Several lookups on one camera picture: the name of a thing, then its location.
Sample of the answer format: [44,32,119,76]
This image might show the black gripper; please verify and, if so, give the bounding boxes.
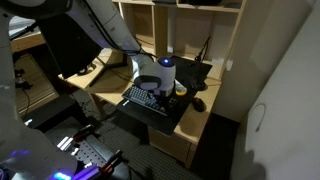
[150,90,174,104]

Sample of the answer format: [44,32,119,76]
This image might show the dark mechanical keyboard grey keys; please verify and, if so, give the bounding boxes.
[121,84,180,118]

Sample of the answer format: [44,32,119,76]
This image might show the yellow rubber duck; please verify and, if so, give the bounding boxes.
[174,79,189,97]

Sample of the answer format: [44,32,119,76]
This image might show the black desk mat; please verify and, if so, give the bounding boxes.
[116,54,214,136]

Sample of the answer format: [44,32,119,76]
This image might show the black computer mouse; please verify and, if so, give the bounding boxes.
[191,96,208,114]

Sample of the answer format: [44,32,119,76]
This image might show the black gooseneck desk lamp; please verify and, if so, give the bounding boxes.
[193,34,214,92]

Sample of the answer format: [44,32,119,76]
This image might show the light wooden desk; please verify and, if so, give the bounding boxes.
[57,47,223,170]

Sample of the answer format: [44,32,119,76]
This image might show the black monitor stand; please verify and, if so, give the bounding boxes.
[87,50,130,88]

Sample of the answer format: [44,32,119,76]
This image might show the light wooden shelf unit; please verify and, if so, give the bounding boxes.
[112,0,248,82]

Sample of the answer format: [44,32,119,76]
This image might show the red black clamp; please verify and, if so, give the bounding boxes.
[70,123,97,142]
[99,149,125,175]

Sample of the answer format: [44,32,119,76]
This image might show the black perforated robot table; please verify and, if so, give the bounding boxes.
[42,123,135,180]

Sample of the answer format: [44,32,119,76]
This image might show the black computer monitor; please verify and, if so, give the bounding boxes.
[35,12,103,80]

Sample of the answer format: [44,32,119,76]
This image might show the wooden side desk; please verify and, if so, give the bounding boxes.
[9,30,47,54]

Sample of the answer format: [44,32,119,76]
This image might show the thin grey wall cable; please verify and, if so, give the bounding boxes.
[254,102,268,133]

